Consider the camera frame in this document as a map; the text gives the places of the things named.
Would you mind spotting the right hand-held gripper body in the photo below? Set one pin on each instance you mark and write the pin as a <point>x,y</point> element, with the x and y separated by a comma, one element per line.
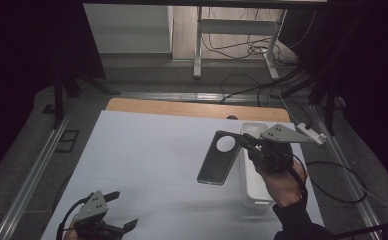
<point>275,156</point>

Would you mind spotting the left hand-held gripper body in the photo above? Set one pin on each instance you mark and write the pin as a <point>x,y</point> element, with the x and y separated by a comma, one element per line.
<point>92,210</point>

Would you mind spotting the white plastic bin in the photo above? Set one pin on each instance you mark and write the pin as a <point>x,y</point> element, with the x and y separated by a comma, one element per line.
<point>253,186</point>

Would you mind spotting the dark grey phone case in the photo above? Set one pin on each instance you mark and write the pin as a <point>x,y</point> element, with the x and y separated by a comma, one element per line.
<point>217,166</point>

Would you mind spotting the person's right hand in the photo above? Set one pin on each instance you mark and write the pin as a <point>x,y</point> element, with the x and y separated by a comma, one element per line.
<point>282,186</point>

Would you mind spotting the person's left hand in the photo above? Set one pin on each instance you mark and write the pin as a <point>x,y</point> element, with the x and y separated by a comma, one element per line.
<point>70,236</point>

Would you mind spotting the white power strip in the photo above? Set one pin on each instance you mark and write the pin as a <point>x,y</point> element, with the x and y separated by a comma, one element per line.
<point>311,133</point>

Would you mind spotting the white table cover sheet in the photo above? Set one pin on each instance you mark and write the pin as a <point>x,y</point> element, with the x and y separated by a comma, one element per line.
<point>148,150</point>

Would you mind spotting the black metal stand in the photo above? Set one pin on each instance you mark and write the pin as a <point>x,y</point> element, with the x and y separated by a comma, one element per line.
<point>330,110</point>

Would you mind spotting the black tripod stand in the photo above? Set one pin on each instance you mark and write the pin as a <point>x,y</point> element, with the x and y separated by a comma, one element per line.
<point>58,100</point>

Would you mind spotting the white cabinet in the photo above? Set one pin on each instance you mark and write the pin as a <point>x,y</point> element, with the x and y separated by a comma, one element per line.
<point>128,30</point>

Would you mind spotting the metal floor rail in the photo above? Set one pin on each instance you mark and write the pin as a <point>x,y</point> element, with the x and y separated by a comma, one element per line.
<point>348,166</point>
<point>32,180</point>
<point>182,97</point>

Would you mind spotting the white desk frame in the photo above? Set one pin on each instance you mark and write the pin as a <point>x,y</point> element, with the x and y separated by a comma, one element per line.
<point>237,26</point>

